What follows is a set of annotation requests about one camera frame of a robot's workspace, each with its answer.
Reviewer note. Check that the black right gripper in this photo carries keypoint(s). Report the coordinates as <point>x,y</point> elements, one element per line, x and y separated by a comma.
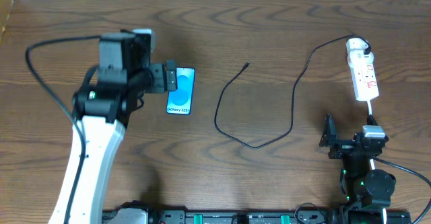
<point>344,144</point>

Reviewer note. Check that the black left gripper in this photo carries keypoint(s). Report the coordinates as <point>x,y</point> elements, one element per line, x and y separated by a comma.
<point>170,81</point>

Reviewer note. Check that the blue Galaxy smartphone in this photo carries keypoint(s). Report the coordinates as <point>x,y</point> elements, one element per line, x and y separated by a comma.
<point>180,101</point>

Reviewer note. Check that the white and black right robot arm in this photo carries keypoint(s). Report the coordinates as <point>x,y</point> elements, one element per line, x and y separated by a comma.
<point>368,190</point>

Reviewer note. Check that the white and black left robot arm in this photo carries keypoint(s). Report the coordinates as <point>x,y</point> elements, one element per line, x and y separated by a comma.
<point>102,106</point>

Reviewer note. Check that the white charger plug adapter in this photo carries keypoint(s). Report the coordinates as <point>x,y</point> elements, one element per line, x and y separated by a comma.
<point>358,52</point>

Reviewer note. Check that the white power strip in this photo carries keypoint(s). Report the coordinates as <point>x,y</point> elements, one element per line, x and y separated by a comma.
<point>364,82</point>

